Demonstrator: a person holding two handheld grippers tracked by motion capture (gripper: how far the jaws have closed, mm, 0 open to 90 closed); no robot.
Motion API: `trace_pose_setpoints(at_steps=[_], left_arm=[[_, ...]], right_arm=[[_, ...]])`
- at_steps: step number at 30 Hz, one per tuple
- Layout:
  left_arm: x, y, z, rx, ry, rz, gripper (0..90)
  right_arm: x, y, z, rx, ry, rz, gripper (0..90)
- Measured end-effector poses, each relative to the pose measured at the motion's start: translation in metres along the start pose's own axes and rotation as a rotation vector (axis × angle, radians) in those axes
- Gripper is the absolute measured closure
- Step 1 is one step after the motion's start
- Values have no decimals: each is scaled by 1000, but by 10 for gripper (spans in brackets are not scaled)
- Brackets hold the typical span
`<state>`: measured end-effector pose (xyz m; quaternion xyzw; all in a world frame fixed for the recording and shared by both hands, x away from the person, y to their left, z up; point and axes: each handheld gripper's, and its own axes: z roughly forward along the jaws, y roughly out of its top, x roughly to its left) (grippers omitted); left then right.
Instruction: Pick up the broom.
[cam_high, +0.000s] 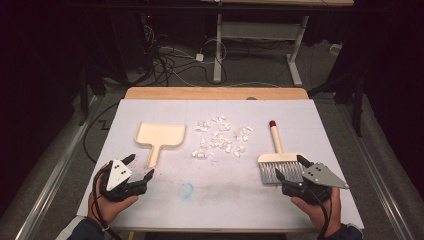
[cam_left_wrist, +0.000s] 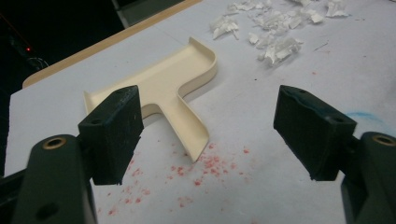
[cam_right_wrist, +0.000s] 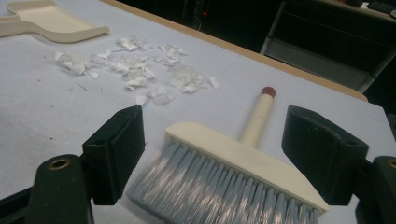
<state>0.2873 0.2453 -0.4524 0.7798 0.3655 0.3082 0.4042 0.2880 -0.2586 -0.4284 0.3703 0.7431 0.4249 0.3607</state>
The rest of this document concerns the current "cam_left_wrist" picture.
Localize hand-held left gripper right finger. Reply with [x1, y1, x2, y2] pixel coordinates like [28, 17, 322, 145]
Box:
[273, 84, 358, 182]

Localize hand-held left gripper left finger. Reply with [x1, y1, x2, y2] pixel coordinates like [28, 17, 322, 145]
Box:
[78, 85, 145, 186]

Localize cream plastic dustpan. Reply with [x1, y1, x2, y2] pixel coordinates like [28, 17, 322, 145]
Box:
[83, 36, 218, 163]

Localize pile of white paper scraps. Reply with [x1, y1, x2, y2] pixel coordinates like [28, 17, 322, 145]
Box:
[208, 0, 351, 67]

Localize white board table cover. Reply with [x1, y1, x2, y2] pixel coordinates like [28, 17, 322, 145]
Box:
[4, 0, 396, 224]

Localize wooden table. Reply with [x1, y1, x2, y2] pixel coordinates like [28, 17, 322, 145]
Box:
[21, 0, 204, 90]

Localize scattered red crumbs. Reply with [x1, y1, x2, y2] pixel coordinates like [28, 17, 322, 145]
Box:
[106, 141, 253, 217]

